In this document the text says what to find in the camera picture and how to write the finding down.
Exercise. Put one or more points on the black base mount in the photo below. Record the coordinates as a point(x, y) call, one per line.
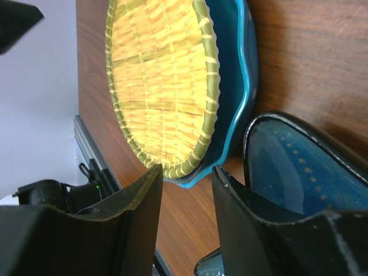
point(86, 184)

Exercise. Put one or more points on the turquoise scalloped plate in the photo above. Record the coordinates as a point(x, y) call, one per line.
point(239, 77)

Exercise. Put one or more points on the yellow woven basket plate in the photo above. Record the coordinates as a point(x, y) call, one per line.
point(163, 75)

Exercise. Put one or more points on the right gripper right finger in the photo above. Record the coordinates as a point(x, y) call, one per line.
point(258, 237)

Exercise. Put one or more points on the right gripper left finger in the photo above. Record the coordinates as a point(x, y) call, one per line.
point(42, 240)

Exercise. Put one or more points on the dark teal bottom dish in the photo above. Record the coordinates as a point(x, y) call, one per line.
point(297, 167)

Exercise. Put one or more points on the aluminium rail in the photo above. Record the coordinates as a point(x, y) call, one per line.
point(94, 157)

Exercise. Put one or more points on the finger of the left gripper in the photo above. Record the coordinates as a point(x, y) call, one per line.
point(17, 18)

